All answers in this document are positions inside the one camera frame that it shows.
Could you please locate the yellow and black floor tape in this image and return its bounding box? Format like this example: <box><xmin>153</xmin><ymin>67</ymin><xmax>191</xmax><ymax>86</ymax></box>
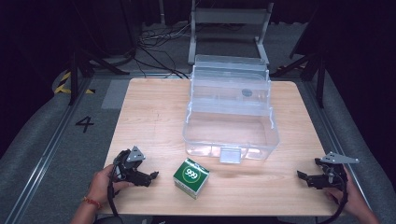
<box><xmin>53</xmin><ymin>71</ymin><xmax>96</xmax><ymax>95</ymax></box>

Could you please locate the person's left hand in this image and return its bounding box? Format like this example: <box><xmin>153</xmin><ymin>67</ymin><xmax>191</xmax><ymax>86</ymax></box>
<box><xmin>89</xmin><ymin>163</ymin><xmax>135</xmax><ymax>207</ymax></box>

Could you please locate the red string bracelet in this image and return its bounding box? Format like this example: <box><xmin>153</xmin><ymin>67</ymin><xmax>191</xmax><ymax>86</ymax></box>
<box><xmin>82</xmin><ymin>196</ymin><xmax>104</xmax><ymax>210</ymax></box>

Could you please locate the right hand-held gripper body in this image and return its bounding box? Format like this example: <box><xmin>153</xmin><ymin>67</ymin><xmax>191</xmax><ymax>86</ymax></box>
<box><xmin>314</xmin><ymin>151</ymin><xmax>361</xmax><ymax>191</ymax></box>

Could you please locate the black tripod stand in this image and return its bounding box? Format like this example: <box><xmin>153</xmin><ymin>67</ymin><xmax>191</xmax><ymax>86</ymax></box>
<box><xmin>270</xmin><ymin>50</ymin><xmax>327</xmax><ymax>109</ymax></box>
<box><xmin>66</xmin><ymin>38</ymin><xmax>131</xmax><ymax>106</ymax></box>

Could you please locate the green and white carton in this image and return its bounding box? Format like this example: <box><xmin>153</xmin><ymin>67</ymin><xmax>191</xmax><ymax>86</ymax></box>
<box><xmin>173</xmin><ymin>157</ymin><xmax>211</xmax><ymax>201</ymax></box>

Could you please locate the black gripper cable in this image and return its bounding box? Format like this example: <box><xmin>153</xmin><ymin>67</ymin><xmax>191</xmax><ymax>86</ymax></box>
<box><xmin>106</xmin><ymin>163</ymin><xmax>121</xmax><ymax>218</ymax></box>
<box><xmin>317</xmin><ymin>174</ymin><xmax>349</xmax><ymax>224</ymax></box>

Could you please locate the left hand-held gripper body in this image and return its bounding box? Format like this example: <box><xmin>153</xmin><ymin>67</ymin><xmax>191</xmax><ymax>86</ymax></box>
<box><xmin>112</xmin><ymin>145</ymin><xmax>153</xmax><ymax>188</ymax></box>

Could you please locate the grey metal stand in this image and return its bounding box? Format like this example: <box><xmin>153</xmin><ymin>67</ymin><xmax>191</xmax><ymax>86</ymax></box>
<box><xmin>187</xmin><ymin>0</ymin><xmax>276</xmax><ymax>66</ymax></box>

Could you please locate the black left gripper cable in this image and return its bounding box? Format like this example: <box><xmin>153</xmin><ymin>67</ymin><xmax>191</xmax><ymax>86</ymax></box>
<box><xmin>106</xmin><ymin>163</ymin><xmax>121</xmax><ymax>218</ymax></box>

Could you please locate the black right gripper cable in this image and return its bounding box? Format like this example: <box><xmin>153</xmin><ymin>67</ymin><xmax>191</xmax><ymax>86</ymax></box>
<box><xmin>317</xmin><ymin>174</ymin><xmax>349</xmax><ymax>224</ymax></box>

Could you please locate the bundle of floor cables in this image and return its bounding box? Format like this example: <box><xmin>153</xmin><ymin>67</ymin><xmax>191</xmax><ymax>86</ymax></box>
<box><xmin>133</xmin><ymin>21</ymin><xmax>191</xmax><ymax>79</ymax></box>

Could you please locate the person's right hand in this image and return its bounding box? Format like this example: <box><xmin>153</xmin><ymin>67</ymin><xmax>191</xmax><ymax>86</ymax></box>
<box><xmin>323</xmin><ymin>167</ymin><xmax>371</xmax><ymax>218</ymax></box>

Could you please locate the clear plastic storage box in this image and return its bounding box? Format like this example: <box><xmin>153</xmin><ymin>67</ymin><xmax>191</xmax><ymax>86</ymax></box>
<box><xmin>182</xmin><ymin>53</ymin><xmax>280</xmax><ymax>164</ymax></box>

